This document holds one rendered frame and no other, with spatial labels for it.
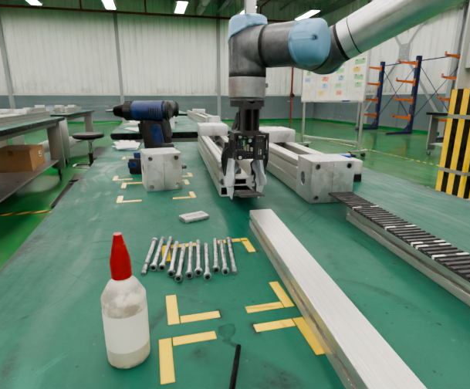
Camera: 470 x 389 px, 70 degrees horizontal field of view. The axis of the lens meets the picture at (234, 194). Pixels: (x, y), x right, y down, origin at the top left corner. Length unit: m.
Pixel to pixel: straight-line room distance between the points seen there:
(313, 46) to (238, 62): 0.15
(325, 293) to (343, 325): 0.05
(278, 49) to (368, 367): 0.51
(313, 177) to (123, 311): 0.55
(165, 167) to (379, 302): 0.60
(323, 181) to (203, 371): 0.54
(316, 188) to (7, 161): 4.03
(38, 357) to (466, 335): 0.40
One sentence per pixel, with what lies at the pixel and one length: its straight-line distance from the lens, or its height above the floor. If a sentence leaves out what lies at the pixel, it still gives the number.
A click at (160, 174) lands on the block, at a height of 0.82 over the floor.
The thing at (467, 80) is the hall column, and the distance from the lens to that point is 4.22.
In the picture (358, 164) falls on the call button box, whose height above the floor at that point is 0.83.
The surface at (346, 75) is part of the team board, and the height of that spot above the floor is 1.41.
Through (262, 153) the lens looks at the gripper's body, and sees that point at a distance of 0.68.
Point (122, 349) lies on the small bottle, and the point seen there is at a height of 0.80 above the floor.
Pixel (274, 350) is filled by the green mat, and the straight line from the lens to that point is 0.35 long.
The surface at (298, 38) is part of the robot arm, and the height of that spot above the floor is 1.10.
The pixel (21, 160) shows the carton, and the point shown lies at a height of 0.34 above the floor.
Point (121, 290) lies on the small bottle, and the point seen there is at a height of 0.85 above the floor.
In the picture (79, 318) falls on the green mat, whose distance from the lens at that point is 0.41.
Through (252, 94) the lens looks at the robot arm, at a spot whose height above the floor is 1.01.
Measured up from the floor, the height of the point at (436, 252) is 0.81.
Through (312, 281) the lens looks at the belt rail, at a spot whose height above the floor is 0.81.
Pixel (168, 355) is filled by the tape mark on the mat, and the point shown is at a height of 0.78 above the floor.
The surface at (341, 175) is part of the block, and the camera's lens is 0.78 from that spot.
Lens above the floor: 1.00
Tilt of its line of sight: 16 degrees down
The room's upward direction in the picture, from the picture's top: straight up
